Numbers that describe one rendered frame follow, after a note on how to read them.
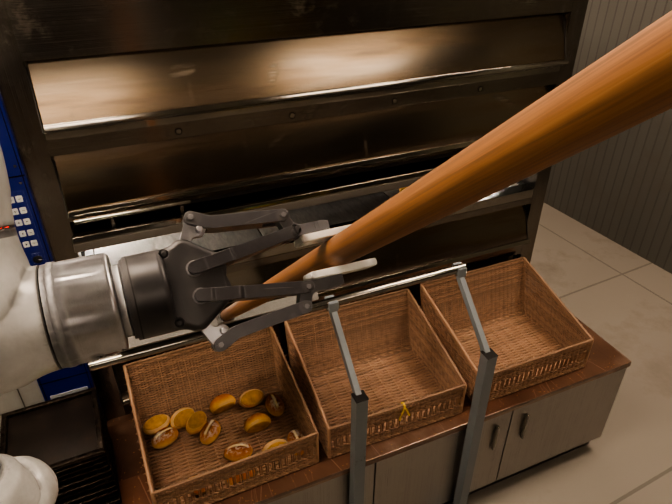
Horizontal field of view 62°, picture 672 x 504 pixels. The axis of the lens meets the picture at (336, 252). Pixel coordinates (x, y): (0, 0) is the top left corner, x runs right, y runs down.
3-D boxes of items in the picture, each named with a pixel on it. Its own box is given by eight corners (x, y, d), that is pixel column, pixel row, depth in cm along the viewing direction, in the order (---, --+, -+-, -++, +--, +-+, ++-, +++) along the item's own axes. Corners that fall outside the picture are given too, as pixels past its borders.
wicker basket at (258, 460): (134, 417, 213) (119, 363, 198) (275, 372, 233) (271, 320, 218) (157, 527, 176) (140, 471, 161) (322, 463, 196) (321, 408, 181)
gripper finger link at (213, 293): (194, 286, 49) (195, 302, 49) (316, 278, 53) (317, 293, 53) (191, 290, 53) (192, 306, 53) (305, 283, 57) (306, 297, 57)
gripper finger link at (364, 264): (310, 271, 53) (312, 279, 53) (376, 257, 56) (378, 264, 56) (302, 276, 56) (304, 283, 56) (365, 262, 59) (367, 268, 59)
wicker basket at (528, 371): (412, 332, 254) (417, 282, 239) (514, 302, 273) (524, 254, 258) (474, 408, 217) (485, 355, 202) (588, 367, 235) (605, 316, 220)
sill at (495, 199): (90, 287, 188) (87, 277, 186) (523, 191, 249) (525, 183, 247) (91, 297, 184) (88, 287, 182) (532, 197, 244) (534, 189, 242)
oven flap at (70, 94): (45, 133, 153) (25, 56, 148) (560, 65, 213) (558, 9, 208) (44, 132, 149) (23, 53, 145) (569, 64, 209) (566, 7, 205)
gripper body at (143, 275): (115, 260, 53) (212, 240, 56) (134, 348, 52) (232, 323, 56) (110, 245, 46) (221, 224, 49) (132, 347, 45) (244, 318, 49)
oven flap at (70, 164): (68, 216, 167) (52, 148, 162) (546, 131, 227) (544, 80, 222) (68, 218, 163) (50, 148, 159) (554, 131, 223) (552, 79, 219)
